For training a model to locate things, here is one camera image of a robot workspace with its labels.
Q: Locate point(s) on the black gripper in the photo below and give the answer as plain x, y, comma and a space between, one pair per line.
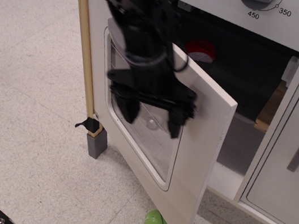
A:
156, 86

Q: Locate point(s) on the white oven door with window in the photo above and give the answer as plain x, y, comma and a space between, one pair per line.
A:
174, 172

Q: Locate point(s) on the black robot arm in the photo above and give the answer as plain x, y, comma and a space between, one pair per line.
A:
142, 31

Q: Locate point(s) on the dark grey oven tray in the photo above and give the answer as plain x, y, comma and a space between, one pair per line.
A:
248, 67

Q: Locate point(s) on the white salt shaker silver cap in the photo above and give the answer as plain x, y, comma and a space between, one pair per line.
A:
154, 123

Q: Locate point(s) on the grey cabinet leg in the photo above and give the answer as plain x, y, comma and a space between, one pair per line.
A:
97, 142

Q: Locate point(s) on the red white sushi toy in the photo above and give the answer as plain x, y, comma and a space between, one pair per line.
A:
201, 51

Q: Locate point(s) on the white toy kitchen cabinet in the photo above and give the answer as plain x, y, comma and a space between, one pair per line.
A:
248, 143

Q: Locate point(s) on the grey oven door handle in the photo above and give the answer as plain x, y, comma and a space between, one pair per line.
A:
116, 35

